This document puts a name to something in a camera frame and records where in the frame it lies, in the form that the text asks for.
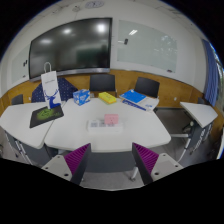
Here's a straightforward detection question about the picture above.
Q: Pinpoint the black chair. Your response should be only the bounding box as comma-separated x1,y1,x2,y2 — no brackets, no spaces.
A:
89,73,117,98
133,76,161,99

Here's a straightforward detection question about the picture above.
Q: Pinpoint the blue notebook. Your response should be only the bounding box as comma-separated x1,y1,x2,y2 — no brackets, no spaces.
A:
119,89,148,105

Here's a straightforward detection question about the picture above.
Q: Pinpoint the blue curtain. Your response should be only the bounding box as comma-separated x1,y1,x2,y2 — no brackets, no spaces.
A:
202,39,219,108

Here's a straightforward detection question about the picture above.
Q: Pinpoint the white paper bag blue deer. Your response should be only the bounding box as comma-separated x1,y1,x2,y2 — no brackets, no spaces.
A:
40,61,63,110

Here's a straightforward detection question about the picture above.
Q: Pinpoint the large black wall screen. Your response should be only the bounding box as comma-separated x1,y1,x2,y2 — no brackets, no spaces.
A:
28,17,113,81

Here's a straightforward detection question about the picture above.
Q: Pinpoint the white side table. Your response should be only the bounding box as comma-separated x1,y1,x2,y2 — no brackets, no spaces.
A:
179,101,219,154

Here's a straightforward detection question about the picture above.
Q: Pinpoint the blue tissue box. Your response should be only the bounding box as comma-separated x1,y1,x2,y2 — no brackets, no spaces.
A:
72,88,92,106

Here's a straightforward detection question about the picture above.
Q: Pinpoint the black mouse pad green print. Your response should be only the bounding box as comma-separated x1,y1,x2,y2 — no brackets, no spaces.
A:
29,105,65,129

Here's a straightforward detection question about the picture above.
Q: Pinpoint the white and blue book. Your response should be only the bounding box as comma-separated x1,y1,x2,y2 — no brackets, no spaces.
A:
121,96,160,112

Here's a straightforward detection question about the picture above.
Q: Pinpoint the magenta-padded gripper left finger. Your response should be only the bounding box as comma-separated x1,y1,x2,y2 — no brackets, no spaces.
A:
41,143,92,186

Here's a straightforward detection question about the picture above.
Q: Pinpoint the small glass whiteboard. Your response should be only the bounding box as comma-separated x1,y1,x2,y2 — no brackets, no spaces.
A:
10,44,31,84

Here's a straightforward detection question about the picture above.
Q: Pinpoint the pink charger block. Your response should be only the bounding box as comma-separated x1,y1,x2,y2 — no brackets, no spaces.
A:
104,113,120,126

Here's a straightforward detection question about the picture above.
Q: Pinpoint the round wall clock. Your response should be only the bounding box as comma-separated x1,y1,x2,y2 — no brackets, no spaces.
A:
84,0,105,10

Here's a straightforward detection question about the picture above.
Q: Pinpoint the yellow box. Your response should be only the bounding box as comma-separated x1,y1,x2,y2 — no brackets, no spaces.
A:
98,91,118,105

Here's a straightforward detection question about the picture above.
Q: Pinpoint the blue dotted armchair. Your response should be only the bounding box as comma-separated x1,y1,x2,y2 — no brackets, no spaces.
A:
31,77,79,103

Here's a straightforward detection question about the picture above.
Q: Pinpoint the white power strip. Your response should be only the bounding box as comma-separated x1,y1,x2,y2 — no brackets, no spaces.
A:
87,119,124,133

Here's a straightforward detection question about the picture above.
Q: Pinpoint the large glass whiteboard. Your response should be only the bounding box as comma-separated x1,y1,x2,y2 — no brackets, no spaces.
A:
116,19,179,74

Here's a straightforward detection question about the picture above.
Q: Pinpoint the dark grey chair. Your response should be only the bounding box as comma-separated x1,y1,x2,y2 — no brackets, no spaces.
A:
10,93,25,106

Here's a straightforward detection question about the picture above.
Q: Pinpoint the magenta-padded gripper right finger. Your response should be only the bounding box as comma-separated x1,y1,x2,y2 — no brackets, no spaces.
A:
131,142,184,186

